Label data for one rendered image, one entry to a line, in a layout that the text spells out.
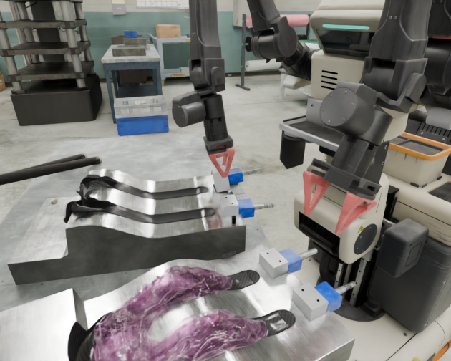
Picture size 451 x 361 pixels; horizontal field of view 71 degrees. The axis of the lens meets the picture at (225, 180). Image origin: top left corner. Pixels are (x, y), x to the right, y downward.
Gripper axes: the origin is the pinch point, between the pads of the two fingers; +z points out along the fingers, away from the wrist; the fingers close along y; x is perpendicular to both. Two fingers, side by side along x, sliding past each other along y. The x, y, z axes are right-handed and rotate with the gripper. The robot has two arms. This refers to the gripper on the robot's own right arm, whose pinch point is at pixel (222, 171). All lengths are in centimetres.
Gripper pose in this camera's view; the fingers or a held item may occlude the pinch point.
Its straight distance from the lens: 84.5
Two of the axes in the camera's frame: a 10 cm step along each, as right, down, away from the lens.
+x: 9.7, -2.1, 1.0
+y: 1.6, 3.4, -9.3
